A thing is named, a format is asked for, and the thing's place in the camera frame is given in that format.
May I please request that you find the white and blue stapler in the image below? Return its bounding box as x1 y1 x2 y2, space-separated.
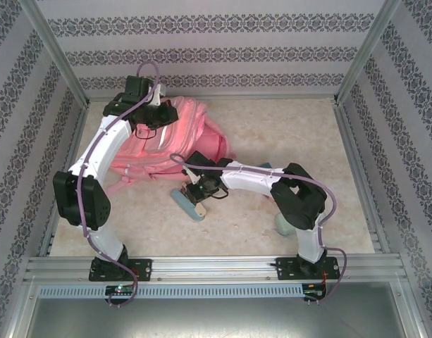
171 187 207 223

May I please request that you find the pink school backpack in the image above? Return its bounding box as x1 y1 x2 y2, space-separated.
106 95 237 196

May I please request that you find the mint green pencil case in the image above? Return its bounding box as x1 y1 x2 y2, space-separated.
274 212 298 237

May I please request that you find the left controller circuit board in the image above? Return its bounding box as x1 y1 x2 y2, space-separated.
104 284 137 296

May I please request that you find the controller circuit board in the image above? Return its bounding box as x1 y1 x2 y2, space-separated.
302 282 328 301
104 284 137 296

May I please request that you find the steel sheet panel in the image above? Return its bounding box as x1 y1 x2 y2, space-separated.
23 281 426 338

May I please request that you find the right controller circuit board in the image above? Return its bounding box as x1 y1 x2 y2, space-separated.
302 282 328 301

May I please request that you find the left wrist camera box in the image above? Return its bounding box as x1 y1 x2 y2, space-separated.
149 83 166 107

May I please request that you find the aluminium front rail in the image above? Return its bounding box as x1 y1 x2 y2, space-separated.
24 255 404 282

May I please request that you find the aluminium side rail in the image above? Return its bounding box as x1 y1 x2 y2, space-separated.
37 105 90 257
333 104 392 254

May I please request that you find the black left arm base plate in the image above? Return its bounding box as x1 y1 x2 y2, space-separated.
90 258 154 283

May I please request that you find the slotted grey cable duct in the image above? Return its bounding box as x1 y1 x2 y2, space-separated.
37 283 305 299

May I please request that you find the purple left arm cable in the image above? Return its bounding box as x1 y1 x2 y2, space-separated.
76 62 163 308

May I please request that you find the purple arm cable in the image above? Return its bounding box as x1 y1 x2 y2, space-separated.
169 153 350 306
76 62 163 308

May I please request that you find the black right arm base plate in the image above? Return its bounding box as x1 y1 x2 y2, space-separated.
275 256 340 281

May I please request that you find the aluminium corner post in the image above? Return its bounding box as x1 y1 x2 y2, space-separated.
18 0 90 107
332 0 402 106

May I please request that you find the aluminium back rail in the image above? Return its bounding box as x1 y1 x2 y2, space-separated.
85 92 340 103

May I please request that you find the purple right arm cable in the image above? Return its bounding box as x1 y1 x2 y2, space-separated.
169 153 350 306

